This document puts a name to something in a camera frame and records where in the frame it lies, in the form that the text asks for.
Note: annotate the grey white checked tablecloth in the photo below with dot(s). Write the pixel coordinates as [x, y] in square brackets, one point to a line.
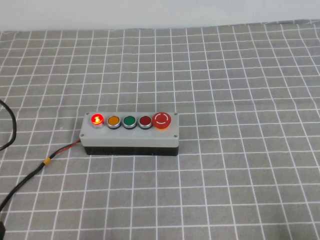
[225, 75]

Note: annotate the yellow push button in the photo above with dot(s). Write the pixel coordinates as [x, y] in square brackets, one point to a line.
[113, 121]

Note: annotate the lit red indicator button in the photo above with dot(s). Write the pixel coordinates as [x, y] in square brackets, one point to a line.
[97, 120]

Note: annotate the grey black button box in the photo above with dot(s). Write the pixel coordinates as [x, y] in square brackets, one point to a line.
[130, 140]

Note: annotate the green push button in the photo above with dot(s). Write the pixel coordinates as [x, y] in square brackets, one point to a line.
[129, 121]

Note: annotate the red mushroom emergency stop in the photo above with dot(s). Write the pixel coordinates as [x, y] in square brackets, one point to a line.
[161, 120]

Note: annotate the dark red push button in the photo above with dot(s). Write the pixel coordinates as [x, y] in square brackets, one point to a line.
[145, 121]

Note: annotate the black block object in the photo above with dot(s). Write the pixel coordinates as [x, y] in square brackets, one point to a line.
[1, 230]

